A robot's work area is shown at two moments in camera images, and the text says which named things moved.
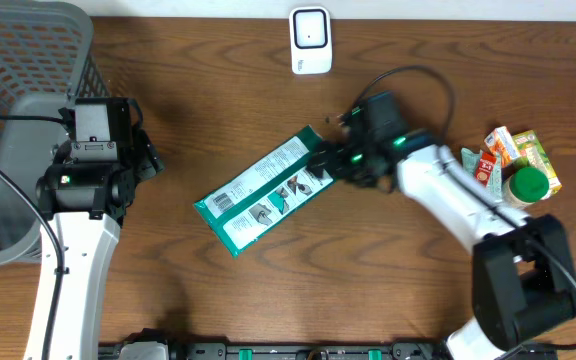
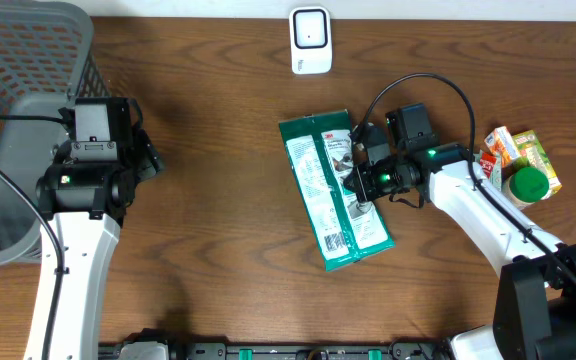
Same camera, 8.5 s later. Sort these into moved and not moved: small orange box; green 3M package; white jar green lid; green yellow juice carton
Moved: green 3M package
Not moved: small orange box; white jar green lid; green yellow juice carton
